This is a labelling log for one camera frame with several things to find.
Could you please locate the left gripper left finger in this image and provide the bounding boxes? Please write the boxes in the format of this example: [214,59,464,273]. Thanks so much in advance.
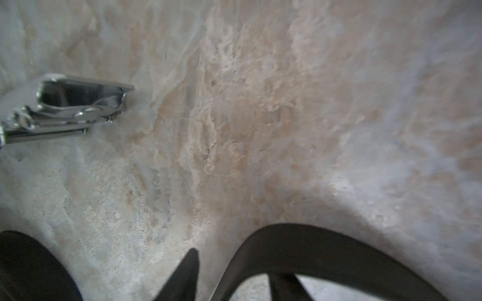
[154,248,200,301]

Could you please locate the long black belt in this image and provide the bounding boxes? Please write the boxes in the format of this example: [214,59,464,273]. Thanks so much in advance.
[212,223,445,300]

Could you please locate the black belt with silver buckle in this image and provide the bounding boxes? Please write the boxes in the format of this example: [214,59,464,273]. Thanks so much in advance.
[1,73,135,300]

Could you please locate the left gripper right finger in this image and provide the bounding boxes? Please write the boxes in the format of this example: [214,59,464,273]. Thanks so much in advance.
[268,273,313,301]

